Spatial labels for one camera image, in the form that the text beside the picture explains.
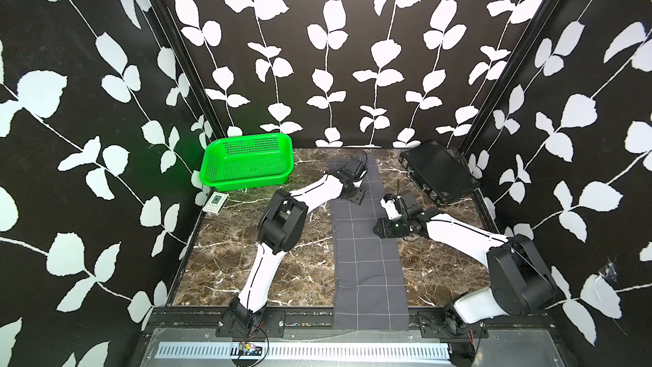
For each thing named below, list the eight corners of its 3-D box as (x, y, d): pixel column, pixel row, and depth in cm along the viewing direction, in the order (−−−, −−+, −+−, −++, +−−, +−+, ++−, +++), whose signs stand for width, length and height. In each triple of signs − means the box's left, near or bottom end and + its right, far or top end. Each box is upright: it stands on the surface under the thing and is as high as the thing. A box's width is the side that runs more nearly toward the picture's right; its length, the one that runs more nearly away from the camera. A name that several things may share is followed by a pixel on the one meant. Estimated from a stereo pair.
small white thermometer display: (205, 211, 101) (202, 207, 99) (216, 194, 106) (214, 190, 104) (218, 214, 100) (216, 210, 98) (228, 196, 105) (226, 193, 103)
